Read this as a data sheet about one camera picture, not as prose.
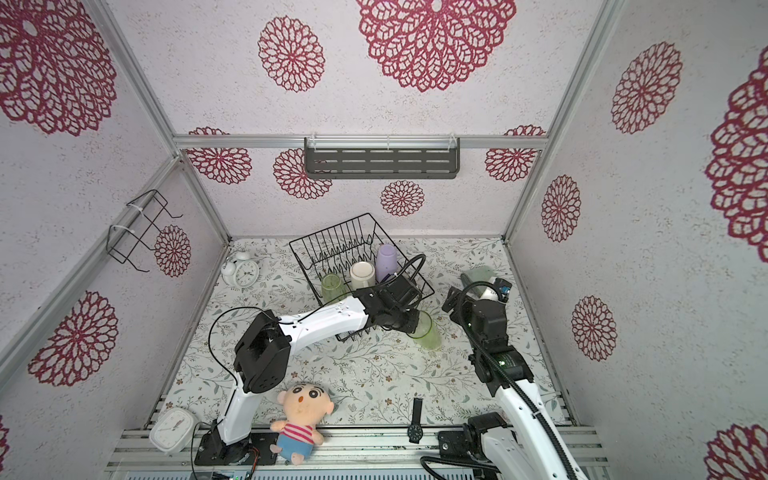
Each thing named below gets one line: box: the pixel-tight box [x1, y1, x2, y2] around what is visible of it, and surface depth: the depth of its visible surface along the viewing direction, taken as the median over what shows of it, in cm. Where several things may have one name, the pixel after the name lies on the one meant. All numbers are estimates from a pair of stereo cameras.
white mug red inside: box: [350, 261, 375, 289], surface depth 99 cm
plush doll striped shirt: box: [270, 383, 335, 465], surface depth 74 cm
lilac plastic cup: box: [376, 244, 397, 283], surface depth 100 cm
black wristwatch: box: [407, 398, 424, 444], surface depth 79 cm
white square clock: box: [149, 408, 198, 454], surface depth 76 cm
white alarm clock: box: [221, 251, 259, 289], surface depth 102 cm
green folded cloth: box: [466, 265, 496, 283], surface depth 111 cm
